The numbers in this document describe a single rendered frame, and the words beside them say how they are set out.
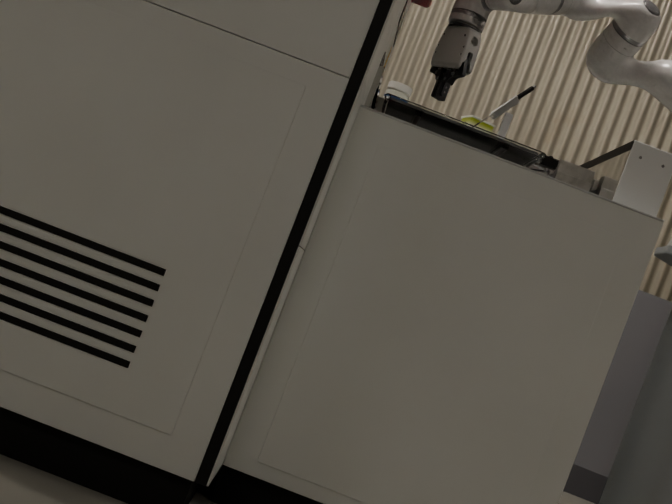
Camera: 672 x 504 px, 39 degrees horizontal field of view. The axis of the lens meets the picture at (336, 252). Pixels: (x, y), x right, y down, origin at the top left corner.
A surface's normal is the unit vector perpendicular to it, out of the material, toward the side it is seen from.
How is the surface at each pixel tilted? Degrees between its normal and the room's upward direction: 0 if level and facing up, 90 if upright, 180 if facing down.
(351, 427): 90
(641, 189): 90
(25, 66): 90
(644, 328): 90
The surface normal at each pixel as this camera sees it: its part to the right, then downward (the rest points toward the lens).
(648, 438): -0.66, -0.27
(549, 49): -0.06, -0.05
